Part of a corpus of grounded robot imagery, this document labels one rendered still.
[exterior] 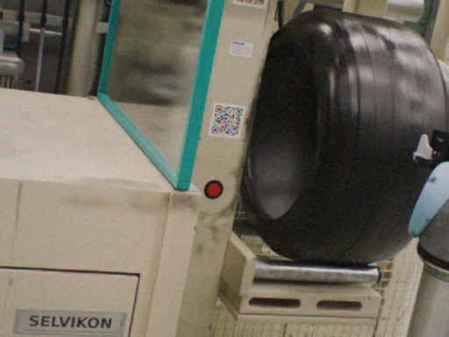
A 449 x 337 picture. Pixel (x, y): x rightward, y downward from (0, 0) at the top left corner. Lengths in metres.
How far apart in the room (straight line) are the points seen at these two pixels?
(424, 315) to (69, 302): 0.50
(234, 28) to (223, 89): 0.13
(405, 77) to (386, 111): 0.10
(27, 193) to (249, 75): 0.91
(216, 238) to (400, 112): 0.50
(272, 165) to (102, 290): 1.25
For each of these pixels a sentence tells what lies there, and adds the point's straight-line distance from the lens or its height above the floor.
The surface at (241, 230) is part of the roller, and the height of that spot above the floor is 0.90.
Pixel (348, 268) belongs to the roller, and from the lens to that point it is 2.12.
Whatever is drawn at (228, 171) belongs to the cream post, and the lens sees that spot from 1.98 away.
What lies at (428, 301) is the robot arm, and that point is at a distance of 1.30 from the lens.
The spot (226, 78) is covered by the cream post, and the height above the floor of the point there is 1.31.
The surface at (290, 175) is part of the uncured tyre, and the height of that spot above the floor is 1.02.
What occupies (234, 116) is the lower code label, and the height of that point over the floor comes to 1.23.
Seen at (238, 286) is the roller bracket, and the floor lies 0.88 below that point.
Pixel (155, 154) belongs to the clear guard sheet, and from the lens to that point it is 1.29.
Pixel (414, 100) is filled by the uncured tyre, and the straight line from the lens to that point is 1.93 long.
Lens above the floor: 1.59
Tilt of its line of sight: 14 degrees down
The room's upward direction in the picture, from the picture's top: 11 degrees clockwise
